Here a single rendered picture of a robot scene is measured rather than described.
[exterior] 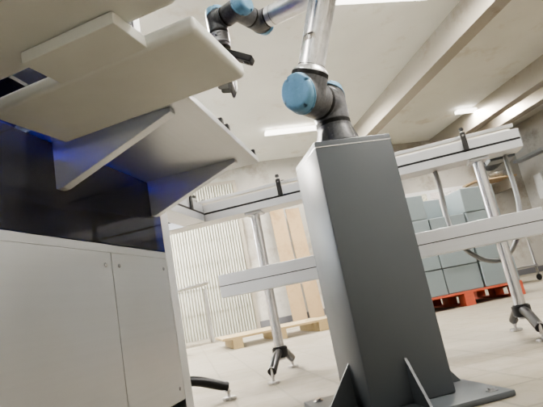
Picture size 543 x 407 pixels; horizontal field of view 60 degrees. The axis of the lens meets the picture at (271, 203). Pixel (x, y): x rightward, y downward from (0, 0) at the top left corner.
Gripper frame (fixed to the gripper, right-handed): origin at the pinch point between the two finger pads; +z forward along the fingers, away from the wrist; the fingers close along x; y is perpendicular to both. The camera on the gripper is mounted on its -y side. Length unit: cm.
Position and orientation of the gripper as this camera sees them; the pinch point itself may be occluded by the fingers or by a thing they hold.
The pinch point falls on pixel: (235, 94)
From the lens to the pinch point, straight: 173.1
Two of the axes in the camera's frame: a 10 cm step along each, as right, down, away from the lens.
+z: 1.9, 9.6, -2.1
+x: -2.6, -1.6, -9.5
